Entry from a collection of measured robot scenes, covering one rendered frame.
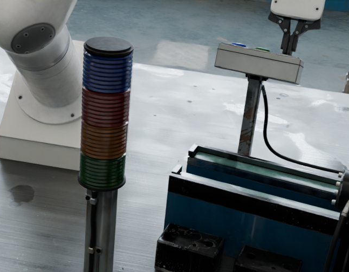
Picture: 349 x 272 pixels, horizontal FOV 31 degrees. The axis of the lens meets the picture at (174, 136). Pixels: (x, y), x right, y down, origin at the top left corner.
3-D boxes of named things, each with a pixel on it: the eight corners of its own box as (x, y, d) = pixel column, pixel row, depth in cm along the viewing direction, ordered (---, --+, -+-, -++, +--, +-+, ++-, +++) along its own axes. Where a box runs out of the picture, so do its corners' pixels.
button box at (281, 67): (299, 85, 131) (305, 60, 130) (295, 83, 124) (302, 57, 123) (220, 68, 135) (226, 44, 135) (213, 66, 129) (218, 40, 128)
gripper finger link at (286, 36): (277, 17, 126) (269, 50, 127) (293, 20, 126) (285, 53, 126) (279, 19, 130) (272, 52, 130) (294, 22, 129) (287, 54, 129)
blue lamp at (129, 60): (138, 82, 80) (141, 48, 78) (118, 97, 75) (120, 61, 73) (95, 72, 81) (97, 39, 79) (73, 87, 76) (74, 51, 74)
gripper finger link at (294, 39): (293, 20, 126) (286, 53, 126) (309, 23, 125) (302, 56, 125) (295, 22, 129) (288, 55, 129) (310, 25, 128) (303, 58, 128)
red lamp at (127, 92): (136, 114, 82) (138, 82, 80) (116, 131, 76) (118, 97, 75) (94, 104, 83) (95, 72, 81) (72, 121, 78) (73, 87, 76)
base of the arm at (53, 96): (-1, 108, 132) (-32, 69, 115) (37, 33, 138) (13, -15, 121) (82, 137, 129) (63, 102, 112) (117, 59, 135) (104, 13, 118)
